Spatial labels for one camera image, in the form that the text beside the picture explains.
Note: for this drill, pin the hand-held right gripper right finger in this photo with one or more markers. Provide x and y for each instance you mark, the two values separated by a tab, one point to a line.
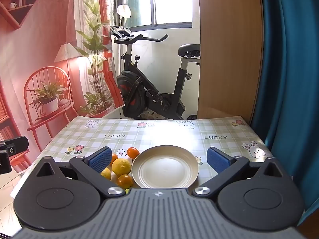
216	160

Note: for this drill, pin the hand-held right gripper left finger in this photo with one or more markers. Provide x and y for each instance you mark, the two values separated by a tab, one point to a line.
101	159

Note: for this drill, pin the small orange mandarin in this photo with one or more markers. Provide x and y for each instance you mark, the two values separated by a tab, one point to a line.
114	158
133	152

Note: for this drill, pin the yellow lemon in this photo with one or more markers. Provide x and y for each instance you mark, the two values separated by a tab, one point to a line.
121	166
106	173

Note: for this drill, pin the dark speckled orange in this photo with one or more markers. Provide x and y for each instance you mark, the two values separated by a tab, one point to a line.
125	181

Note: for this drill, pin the cream round plate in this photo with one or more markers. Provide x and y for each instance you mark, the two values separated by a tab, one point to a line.
164	169

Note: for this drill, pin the checked bunny print tablecloth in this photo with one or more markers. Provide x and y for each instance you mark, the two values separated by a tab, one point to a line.
162	134

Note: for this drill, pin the black exercise bike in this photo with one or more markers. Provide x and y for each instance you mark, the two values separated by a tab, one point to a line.
139	89

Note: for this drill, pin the wooden board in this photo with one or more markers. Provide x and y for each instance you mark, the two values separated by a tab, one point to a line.
229	54

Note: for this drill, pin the teal curtain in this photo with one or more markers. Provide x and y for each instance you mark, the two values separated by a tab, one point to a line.
291	79

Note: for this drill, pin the white round lamp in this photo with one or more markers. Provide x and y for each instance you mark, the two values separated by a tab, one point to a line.
123	11

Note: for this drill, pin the window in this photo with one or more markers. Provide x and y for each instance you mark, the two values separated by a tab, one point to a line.
172	2

